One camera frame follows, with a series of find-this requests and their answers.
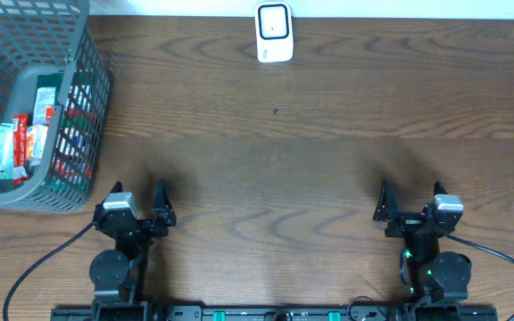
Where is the small orange juice box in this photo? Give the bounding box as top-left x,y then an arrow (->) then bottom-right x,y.
26,125 -> 48,166

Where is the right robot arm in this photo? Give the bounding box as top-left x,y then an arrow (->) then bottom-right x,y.
373,180 -> 472,320

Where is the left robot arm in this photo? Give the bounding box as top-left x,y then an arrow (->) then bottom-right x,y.
89,179 -> 177,320

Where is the white barcode scanner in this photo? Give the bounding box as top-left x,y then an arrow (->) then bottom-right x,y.
254,1 -> 294,63

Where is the white label packet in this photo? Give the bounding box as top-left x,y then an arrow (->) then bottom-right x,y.
32,87 -> 56,126

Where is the red snack stick packet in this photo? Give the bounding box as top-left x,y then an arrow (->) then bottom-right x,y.
12,114 -> 29,185

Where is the pale green wipes packet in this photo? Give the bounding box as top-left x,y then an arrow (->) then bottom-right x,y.
0,123 -> 13,180

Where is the green snack packet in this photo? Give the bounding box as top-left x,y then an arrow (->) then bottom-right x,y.
37,73 -> 63,92

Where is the grey plastic mesh basket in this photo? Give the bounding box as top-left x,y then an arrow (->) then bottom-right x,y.
0,0 -> 111,212

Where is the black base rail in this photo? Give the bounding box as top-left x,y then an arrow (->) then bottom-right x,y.
50,302 -> 498,321

